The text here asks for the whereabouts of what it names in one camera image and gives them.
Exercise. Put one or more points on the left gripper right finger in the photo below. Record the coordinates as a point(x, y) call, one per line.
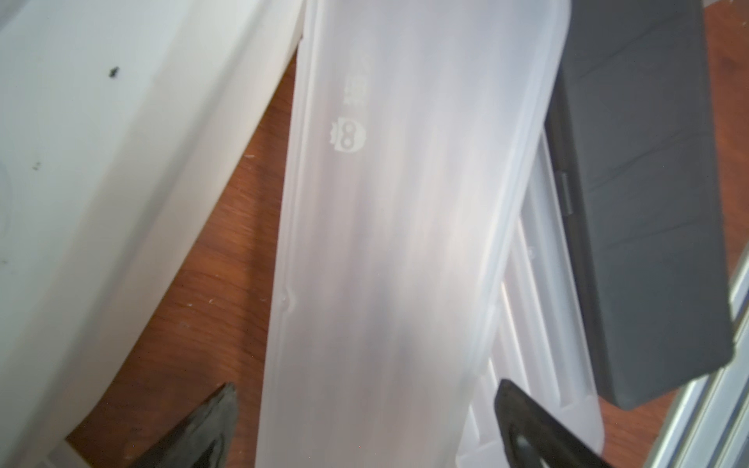
point(533, 438)

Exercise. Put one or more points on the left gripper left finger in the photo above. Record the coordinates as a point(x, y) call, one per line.
point(202, 439)

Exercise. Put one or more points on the ribbed translucent pencil case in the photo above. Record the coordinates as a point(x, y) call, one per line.
point(540, 343)

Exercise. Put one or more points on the white storage bin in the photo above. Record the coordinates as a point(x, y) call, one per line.
point(121, 124)

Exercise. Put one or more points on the black pencil case front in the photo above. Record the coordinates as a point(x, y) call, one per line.
point(631, 135)

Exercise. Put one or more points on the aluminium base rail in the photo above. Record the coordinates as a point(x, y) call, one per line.
point(707, 423)

